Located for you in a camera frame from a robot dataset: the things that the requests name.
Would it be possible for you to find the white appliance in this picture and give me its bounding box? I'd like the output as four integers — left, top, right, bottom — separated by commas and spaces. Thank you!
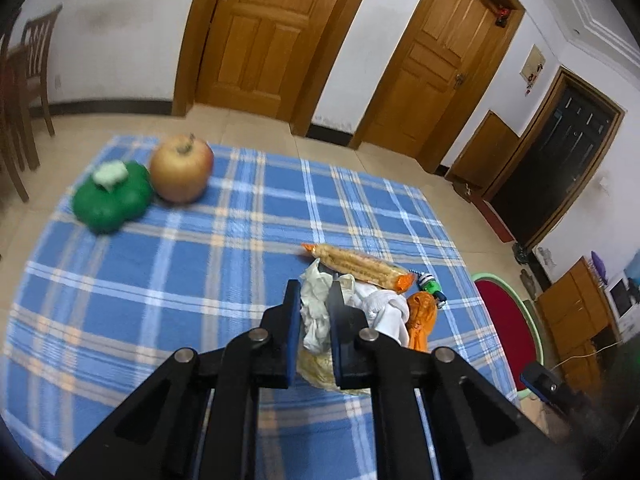
602, 247, 640, 341

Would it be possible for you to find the red doormat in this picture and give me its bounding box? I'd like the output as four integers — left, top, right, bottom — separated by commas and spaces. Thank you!
470, 195, 516, 243

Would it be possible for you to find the white crumpled tissue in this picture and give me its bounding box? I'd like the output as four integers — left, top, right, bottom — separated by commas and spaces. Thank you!
347, 282, 411, 346

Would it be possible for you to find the red yellow apple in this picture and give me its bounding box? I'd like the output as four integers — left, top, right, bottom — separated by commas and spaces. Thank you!
149, 134, 215, 204

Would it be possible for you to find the orange-ended snack packet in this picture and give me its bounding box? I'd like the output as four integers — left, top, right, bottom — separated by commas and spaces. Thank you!
301, 242, 417, 293

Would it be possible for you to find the green toy bell pepper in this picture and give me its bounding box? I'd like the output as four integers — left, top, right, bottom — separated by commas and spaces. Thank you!
71, 161, 153, 234

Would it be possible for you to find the wooden chair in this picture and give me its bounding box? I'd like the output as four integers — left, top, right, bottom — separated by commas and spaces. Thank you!
22, 4, 63, 136
0, 35, 41, 203

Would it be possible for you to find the cream crumpled plastic bag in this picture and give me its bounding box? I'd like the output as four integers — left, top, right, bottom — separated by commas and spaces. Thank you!
296, 347, 373, 395

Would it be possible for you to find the wooden panel door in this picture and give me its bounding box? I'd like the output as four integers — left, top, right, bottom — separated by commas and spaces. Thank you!
172, 0, 383, 137

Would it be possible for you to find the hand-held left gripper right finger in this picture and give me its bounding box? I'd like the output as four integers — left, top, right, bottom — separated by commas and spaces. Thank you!
326, 280, 583, 480

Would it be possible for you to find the wooden cabinet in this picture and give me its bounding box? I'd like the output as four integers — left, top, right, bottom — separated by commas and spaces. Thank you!
535, 256, 623, 396

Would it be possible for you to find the purple item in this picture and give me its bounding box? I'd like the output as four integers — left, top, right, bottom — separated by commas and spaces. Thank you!
590, 250, 609, 283

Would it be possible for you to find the black metal door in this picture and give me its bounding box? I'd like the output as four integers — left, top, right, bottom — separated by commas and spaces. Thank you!
480, 66, 626, 250

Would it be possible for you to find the beige wall fuse box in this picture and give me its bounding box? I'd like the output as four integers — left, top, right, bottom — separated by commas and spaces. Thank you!
520, 44, 547, 86

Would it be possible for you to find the pale plastic wrap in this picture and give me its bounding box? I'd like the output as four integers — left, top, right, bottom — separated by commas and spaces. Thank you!
299, 258, 357, 353

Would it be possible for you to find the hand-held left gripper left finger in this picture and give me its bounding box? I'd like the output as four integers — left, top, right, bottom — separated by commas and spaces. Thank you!
55, 280, 303, 480

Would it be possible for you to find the wooden door with handle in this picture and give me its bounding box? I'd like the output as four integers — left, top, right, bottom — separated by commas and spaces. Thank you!
348, 0, 526, 173

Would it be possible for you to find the orange plastic bag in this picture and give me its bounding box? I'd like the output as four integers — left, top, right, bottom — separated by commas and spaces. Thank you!
404, 291, 438, 352

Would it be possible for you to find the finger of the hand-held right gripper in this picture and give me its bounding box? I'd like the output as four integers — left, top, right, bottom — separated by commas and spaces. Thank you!
520, 361, 568, 408

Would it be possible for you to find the blue plaid tablecloth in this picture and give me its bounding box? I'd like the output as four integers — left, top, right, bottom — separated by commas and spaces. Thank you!
0, 134, 521, 478

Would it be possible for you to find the small green white toy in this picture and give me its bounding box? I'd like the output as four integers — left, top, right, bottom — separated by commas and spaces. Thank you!
415, 272, 447, 308

